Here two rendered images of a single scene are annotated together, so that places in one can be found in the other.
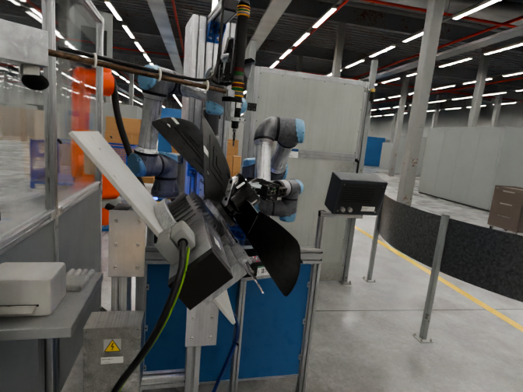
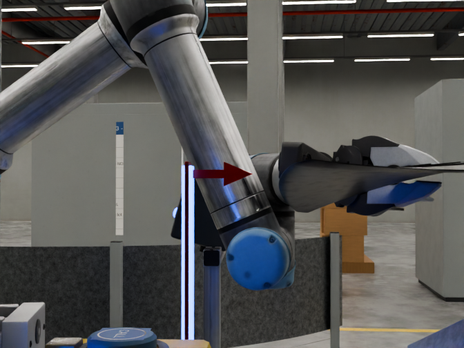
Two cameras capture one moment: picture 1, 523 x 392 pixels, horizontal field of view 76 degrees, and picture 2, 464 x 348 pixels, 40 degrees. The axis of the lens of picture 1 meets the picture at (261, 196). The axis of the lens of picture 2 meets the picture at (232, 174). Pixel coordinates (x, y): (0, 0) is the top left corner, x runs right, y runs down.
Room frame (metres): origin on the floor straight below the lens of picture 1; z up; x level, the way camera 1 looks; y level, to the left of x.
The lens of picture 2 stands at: (1.31, 0.78, 1.17)
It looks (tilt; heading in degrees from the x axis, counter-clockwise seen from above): 1 degrees up; 286
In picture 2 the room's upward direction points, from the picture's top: straight up
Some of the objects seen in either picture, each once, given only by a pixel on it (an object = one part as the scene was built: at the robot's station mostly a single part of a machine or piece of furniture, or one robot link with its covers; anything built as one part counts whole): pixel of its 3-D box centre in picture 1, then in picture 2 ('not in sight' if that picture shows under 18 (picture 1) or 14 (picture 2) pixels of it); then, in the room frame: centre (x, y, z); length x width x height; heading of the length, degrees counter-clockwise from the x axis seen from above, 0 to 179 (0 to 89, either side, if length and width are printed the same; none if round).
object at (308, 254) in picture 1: (234, 254); not in sight; (1.55, 0.10, 0.82); 0.90 x 0.04 x 0.08; 104
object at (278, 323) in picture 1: (229, 323); not in sight; (1.55, 0.10, 0.45); 0.82 x 0.02 x 0.66; 104
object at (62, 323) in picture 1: (47, 300); not in sight; (0.94, 0.62, 0.85); 0.36 x 0.24 x 0.03; 14
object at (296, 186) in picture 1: (291, 188); (268, 181); (1.51, -0.13, 1.17); 0.11 x 0.08 x 0.09; 141
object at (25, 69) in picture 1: (35, 78); not in sight; (0.74, 0.50, 1.47); 0.05 x 0.04 x 0.05; 139
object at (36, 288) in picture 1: (23, 290); not in sight; (0.86, 0.63, 0.92); 0.17 x 0.16 x 0.11; 104
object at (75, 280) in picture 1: (75, 278); not in sight; (1.04, 0.59, 0.87); 0.15 x 0.09 x 0.02; 10
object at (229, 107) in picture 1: (234, 106); not in sight; (1.17, 0.12, 1.49); 0.09 x 0.07 x 0.10; 139
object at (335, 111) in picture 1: (303, 173); not in sight; (3.15, -0.38, 1.10); 1.21 x 0.06 x 2.20; 104
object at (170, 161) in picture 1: (165, 163); not in sight; (1.80, 0.53, 1.20); 0.13 x 0.12 x 0.14; 146
